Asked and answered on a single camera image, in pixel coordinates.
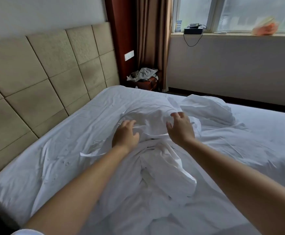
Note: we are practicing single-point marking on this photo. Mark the black device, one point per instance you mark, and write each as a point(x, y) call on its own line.
point(193, 30)

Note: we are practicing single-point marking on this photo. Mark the person's left forearm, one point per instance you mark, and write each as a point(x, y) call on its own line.
point(83, 193)

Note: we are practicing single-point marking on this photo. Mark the person's right hand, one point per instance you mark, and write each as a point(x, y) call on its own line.
point(181, 129)

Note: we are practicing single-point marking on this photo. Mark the white pillow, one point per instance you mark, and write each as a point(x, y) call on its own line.
point(154, 120)

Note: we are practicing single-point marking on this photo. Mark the orange plastic bag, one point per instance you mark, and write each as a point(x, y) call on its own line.
point(265, 28)

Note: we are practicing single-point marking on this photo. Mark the brown curtain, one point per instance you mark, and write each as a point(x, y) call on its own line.
point(152, 31)

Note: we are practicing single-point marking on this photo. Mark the dark wooden nightstand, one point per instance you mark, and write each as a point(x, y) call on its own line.
point(154, 87)

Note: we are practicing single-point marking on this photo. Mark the beige padded headboard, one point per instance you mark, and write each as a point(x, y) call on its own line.
point(34, 80)

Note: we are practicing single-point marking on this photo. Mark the person's right forearm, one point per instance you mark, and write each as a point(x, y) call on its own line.
point(240, 188)

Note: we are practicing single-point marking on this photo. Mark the dark wooden wall panel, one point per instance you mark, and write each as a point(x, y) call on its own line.
point(120, 31)

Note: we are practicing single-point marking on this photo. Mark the window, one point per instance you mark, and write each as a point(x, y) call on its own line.
point(240, 12)

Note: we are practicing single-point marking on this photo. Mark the white wall switch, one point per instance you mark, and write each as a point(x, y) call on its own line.
point(129, 55)

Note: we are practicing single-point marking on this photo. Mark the person's left hand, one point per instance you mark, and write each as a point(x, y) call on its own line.
point(125, 137)

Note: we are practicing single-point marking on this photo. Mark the white bed sheet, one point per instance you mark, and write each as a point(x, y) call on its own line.
point(78, 129)

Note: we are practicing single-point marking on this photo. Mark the person's white shirt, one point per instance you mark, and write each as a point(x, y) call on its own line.
point(27, 232)

